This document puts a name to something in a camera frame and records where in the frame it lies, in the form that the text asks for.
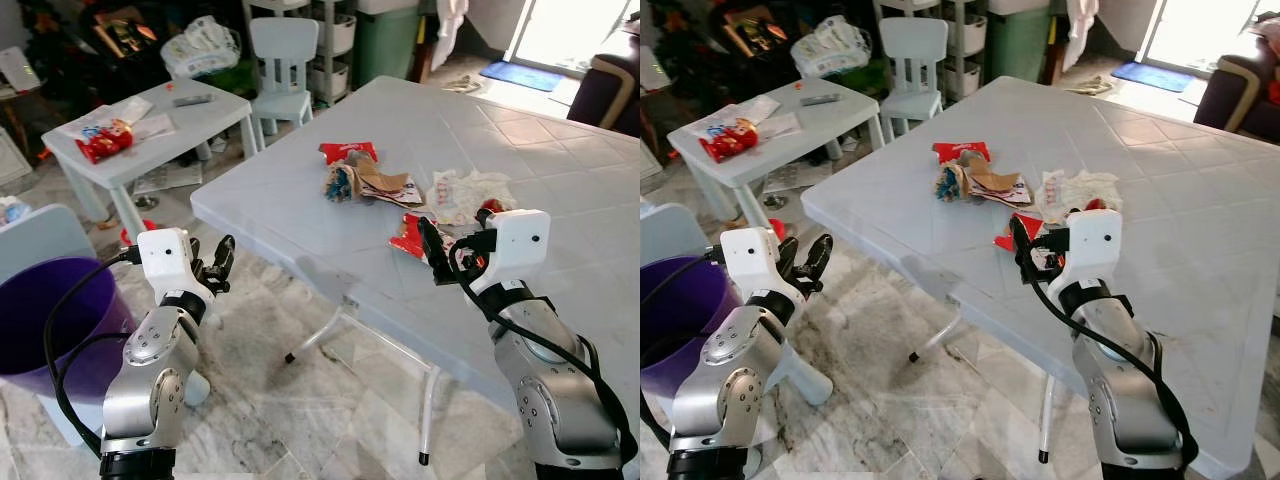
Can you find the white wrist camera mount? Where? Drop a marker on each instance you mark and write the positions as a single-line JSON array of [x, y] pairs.
[[748, 255], [165, 255], [515, 245], [1095, 245]]

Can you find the white paper sheet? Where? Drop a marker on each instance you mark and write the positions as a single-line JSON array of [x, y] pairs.
[[155, 127], [780, 125]]

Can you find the small crumpled red wrapper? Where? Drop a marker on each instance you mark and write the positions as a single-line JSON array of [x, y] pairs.
[[1096, 205], [490, 207]]

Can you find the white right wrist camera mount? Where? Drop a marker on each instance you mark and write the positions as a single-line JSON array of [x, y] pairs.
[[1095, 245], [515, 245]]

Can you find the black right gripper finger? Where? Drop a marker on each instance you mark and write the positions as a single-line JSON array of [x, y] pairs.
[[1025, 250], [1055, 237], [433, 250], [476, 238]]

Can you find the small white plastic table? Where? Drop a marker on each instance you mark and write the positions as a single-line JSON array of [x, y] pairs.
[[820, 115], [190, 120]]

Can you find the slotted light blue child chair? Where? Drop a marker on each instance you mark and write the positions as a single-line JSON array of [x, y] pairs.
[[912, 45], [283, 40]]

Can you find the white hanging cloth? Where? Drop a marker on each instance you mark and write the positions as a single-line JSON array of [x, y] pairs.
[[450, 25], [1082, 25]]

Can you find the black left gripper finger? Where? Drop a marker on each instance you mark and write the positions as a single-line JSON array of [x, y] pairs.
[[224, 262], [819, 262], [197, 252], [789, 253]]

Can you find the grey remote control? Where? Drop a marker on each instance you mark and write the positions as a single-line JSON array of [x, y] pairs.
[[820, 99], [192, 100]]

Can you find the torn brown cardboard packaging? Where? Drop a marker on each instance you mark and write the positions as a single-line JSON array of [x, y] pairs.
[[375, 182], [985, 180]]

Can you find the green storage bin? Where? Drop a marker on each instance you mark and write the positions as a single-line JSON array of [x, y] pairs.
[[385, 45], [1018, 45]]

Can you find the flat red wrapper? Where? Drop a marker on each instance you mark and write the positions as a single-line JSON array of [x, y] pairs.
[[345, 152], [960, 152]]

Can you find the red snack bag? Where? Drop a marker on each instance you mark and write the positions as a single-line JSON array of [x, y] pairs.
[[105, 142], [728, 142]]

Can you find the white shelf rack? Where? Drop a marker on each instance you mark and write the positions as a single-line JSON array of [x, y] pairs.
[[965, 35], [335, 35]]

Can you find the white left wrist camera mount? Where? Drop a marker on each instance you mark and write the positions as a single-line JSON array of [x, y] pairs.
[[748, 255], [165, 255]]

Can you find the clear plastic bag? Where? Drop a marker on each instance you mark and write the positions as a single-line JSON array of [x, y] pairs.
[[755, 108], [120, 110]]

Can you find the purple plastic rubbish bin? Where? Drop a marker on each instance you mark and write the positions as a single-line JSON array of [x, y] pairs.
[[25, 330], [670, 300]]

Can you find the dark purple sofa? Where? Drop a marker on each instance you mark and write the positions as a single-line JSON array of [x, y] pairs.
[[600, 95], [1225, 95]]

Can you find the white printed diaper pack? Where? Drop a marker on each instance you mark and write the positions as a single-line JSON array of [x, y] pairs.
[[830, 48], [200, 48]]

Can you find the red white cardboard box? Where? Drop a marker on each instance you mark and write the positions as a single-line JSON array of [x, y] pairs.
[[1003, 240], [405, 240]]

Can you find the large grey folding table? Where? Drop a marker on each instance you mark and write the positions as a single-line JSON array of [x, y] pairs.
[[1180, 170], [560, 150]]

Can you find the dark picture frame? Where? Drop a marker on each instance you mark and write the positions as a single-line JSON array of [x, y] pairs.
[[755, 32], [125, 32]]

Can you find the blue floor mat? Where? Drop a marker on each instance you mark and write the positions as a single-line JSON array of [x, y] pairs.
[[520, 76], [1152, 76]]

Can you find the crumpled white plastic bag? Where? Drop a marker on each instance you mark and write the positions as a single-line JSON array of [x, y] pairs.
[[460, 192], [1075, 190]]

